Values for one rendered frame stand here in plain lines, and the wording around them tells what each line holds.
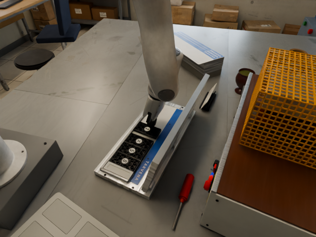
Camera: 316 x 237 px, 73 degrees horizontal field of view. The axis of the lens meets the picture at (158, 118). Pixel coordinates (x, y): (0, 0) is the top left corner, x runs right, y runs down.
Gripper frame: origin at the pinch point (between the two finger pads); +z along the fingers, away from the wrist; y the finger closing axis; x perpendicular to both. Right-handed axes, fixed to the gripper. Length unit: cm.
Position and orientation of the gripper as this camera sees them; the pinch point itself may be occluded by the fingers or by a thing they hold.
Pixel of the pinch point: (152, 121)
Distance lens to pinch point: 84.8
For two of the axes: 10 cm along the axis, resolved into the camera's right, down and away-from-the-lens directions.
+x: 8.8, 4.4, -1.7
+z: -1.9, 6.5, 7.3
